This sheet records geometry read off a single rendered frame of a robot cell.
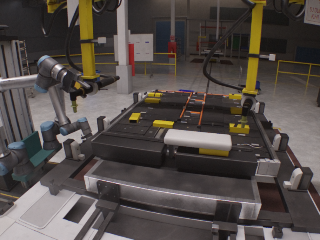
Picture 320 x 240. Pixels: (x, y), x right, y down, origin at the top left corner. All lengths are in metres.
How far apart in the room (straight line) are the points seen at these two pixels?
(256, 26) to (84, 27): 0.88
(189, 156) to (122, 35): 5.80
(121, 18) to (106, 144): 5.69
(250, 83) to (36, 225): 1.33
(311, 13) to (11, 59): 2.35
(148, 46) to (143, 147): 8.53
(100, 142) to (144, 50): 8.50
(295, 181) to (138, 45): 8.91
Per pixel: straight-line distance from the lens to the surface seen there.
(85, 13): 1.18
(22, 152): 1.99
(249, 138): 1.58
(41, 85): 1.33
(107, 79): 1.35
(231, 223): 1.07
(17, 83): 1.65
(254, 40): 1.16
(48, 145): 2.35
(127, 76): 6.58
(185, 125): 1.68
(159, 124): 1.66
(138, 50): 9.65
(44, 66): 1.28
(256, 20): 1.17
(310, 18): 1.49
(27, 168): 2.05
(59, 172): 1.46
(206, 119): 1.82
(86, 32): 1.17
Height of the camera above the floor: 1.66
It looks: 22 degrees down
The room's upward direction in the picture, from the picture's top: straight up
